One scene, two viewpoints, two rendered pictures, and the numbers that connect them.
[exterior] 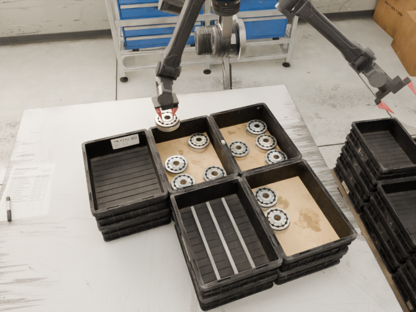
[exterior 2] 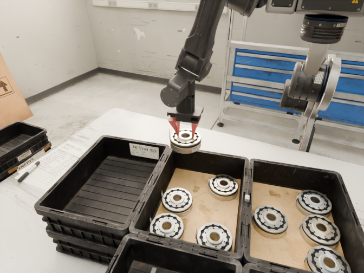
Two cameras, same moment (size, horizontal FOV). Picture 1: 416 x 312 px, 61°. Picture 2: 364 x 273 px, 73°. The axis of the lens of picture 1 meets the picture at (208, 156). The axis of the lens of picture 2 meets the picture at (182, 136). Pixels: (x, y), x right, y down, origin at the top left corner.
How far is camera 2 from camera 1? 0.82 m
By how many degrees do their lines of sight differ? 29
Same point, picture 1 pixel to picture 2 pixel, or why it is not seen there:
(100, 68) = (208, 112)
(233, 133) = (276, 196)
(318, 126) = not seen: outside the picture
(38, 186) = (66, 163)
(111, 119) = (167, 135)
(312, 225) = not seen: outside the picture
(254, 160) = (288, 248)
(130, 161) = (138, 174)
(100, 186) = (90, 184)
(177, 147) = (195, 182)
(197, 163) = (205, 210)
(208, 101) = (270, 154)
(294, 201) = not seen: outside the picture
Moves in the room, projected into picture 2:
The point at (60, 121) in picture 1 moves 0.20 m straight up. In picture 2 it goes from (128, 123) to (124, 93)
